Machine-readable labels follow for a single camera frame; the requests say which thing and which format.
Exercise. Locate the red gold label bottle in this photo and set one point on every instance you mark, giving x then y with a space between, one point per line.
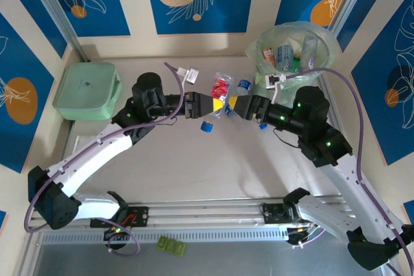
268 56

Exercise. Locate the pale green zip pouch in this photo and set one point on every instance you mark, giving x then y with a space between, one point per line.
84 88

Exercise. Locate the small clear plastic sheet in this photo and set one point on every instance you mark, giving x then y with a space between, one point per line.
79 141

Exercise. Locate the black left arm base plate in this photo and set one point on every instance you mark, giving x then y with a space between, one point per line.
139 216

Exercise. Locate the small blue label water bottle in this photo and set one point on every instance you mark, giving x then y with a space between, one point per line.
244 85

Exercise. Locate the plain clear plastic bottle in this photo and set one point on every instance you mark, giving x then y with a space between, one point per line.
309 49

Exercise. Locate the green soda bottle yellow cap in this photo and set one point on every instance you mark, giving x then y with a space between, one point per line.
297 64

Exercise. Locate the clear bottle blue red label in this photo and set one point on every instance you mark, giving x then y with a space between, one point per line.
220 86

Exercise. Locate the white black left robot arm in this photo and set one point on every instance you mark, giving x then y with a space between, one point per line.
97 156

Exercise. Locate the aluminium mounting rail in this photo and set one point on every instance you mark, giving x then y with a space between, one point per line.
210 214

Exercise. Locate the round logo bottle blue cap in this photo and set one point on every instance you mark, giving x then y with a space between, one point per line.
262 126

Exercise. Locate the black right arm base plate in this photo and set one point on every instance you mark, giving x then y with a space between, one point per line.
273 214

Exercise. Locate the mesh bin with green liner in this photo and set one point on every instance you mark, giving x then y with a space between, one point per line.
323 40

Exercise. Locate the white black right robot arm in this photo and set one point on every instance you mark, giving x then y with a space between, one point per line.
355 192

